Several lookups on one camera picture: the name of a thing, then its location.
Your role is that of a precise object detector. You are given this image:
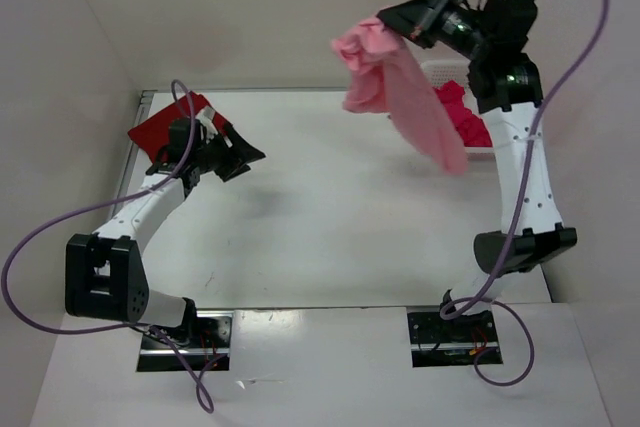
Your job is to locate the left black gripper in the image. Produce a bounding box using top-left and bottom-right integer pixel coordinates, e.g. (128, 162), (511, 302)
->
(193, 122), (265, 182)

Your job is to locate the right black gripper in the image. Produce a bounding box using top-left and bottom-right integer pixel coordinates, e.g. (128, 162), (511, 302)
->
(377, 0), (494, 60)

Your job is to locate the pink t-shirt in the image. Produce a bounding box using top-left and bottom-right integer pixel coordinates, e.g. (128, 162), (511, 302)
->
(331, 17), (468, 175)

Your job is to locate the dark red t-shirt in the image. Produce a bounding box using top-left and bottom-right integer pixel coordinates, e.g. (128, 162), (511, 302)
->
(126, 90), (237, 163)

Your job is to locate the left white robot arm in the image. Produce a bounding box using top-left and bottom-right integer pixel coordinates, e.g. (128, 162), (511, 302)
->
(65, 118), (265, 347)

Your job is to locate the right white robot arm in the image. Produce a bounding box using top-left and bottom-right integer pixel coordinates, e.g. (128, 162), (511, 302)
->
(377, 0), (577, 340)

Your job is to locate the white plastic basket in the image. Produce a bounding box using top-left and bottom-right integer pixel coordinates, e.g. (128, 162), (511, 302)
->
(422, 60), (493, 160)

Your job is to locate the magenta t-shirt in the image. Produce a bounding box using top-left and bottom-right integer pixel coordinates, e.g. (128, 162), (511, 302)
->
(435, 81), (492, 148)

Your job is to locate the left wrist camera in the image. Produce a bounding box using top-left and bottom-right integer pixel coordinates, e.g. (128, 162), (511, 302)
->
(196, 105), (230, 146)

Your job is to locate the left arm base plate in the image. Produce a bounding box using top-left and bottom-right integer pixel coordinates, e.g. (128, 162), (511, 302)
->
(136, 311), (233, 373)

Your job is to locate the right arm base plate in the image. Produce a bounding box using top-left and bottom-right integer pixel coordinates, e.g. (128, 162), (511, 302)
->
(406, 306), (503, 368)

